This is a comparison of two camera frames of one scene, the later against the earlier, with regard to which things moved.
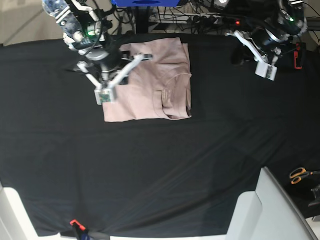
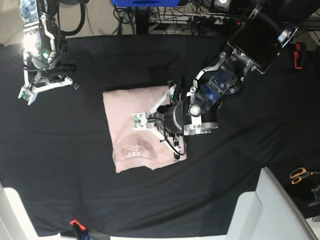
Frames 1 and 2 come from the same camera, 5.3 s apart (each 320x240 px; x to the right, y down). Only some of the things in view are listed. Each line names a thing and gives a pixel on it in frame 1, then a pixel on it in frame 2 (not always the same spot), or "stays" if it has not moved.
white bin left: [15, 223] stays
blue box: [145, 3] stays
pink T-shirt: [159, 87] to [135, 148]
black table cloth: [177, 178] stays
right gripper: [262, 37] to [172, 114]
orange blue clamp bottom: [81, 230] stays
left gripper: [107, 61] to [62, 69]
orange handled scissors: [297, 175] stays
